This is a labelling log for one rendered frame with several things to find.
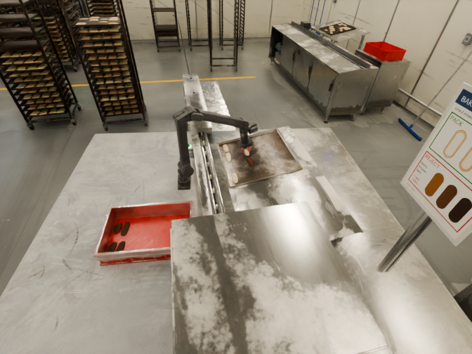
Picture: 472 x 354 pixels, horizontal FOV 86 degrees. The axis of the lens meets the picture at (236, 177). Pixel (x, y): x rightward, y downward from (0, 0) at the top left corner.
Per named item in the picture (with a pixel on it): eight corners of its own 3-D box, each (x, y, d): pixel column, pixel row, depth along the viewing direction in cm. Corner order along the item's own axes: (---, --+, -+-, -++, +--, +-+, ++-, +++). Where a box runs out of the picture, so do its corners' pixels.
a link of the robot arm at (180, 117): (169, 108, 142) (175, 116, 135) (192, 103, 147) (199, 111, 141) (178, 170, 171) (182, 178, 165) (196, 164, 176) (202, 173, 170)
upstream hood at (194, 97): (182, 80, 305) (182, 73, 299) (197, 79, 308) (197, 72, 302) (191, 136, 214) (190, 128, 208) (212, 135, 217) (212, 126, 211)
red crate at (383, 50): (362, 50, 416) (365, 42, 407) (380, 50, 424) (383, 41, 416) (383, 60, 380) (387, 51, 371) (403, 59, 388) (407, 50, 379)
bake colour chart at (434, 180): (400, 182, 113) (462, 82, 83) (401, 182, 113) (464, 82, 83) (454, 246, 89) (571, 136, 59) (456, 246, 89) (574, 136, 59)
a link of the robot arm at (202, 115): (183, 112, 148) (190, 121, 141) (186, 103, 146) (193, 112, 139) (240, 123, 175) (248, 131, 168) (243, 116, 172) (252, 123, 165)
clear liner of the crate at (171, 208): (113, 215, 151) (107, 204, 145) (195, 210, 156) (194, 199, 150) (96, 268, 126) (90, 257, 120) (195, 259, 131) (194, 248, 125)
